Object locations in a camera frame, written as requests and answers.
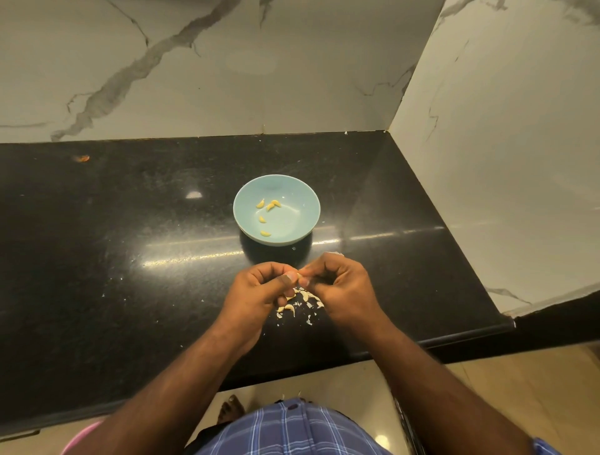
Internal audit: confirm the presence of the person's left hand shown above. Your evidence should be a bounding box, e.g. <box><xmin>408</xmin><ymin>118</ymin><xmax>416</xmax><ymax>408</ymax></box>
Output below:
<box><xmin>214</xmin><ymin>261</ymin><xmax>303</xmax><ymax>353</ymax></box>

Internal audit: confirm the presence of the light blue bowl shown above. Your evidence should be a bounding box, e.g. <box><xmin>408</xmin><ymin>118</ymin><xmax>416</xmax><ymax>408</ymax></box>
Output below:
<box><xmin>233</xmin><ymin>174</ymin><xmax>322</xmax><ymax>247</ymax></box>

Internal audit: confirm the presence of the person's right hand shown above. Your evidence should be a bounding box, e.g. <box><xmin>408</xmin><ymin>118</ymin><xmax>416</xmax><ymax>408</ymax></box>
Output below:
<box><xmin>298</xmin><ymin>251</ymin><xmax>388</xmax><ymax>334</ymax></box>

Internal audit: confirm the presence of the blue plaid shirt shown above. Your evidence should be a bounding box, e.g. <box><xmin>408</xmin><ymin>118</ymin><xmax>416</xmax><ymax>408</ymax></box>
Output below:
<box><xmin>192</xmin><ymin>399</ymin><xmax>562</xmax><ymax>455</ymax></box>

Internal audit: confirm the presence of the person's left foot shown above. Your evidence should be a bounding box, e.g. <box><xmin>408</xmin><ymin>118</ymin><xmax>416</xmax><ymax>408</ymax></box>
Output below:
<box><xmin>216</xmin><ymin>394</ymin><xmax>247</xmax><ymax>426</ymax></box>

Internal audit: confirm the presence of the pink plastic bucket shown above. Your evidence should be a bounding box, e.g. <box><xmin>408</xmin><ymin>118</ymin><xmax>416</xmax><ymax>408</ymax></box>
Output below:
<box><xmin>64</xmin><ymin>422</ymin><xmax>103</xmax><ymax>455</ymax></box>

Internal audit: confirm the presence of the person's left forearm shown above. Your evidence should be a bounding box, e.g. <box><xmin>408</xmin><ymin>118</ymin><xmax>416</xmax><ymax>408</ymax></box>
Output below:
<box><xmin>73</xmin><ymin>330</ymin><xmax>247</xmax><ymax>455</ymax></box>

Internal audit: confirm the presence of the black cabinet trim strip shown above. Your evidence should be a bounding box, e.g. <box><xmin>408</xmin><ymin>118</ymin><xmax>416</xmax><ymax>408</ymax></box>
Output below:
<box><xmin>392</xmin><ymin>398</ymin><xmax>421</xmax><ymax>455</ymax></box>

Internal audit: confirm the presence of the person's right forearm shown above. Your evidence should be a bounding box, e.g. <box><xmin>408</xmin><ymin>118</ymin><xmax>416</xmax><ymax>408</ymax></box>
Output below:
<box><xmin>358</xmin><ymin>311</ymin><xmax>534</xmax><ymax>455</ymax></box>

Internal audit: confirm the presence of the pile of garlic skins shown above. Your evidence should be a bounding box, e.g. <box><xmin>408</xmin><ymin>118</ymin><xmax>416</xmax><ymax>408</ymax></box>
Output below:
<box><xmin>276</xmin><ymin>286</ymin><xmax>326</xmax><ymax>326</ymax></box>

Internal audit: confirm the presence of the black drawer handle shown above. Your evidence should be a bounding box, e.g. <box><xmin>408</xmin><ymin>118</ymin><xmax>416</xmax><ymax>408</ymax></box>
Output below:
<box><xmin>0</xmin><ymin>429</ymin><xmax>41</xmax><ymax>444</ymax></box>

